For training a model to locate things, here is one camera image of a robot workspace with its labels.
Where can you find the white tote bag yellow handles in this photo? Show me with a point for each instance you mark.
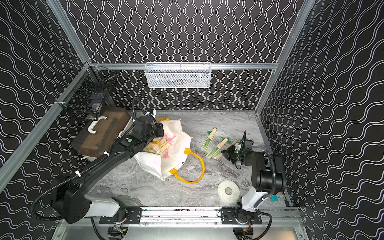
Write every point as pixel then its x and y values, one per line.
pixel 161 168

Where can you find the white tape roll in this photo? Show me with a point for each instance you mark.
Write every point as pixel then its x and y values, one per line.
pixel 228 191

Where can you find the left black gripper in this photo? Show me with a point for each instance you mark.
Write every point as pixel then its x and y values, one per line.
pixel 159 130

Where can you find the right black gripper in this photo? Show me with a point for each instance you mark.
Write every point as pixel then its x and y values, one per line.
pixel 227 153

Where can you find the black wire basket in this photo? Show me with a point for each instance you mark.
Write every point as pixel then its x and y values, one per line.
pixel 85 101

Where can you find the white wire mesh basket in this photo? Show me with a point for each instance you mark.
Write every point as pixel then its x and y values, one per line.
pixel 178 75

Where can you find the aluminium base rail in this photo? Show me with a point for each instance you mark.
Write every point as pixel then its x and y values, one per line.
pixel 210 217

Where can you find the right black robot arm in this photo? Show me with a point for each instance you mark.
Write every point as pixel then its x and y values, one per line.
pixel 267 179

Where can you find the white storage box brown lid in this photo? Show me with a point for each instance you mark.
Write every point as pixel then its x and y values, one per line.
pixel 97 136

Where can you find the teal flat stick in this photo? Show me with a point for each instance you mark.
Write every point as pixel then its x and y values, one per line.
pixel 274 198

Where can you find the pink folding fans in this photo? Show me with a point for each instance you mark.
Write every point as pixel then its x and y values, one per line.
pixel 161 145

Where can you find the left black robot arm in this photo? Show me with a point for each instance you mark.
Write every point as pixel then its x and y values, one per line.
pixel 68 194

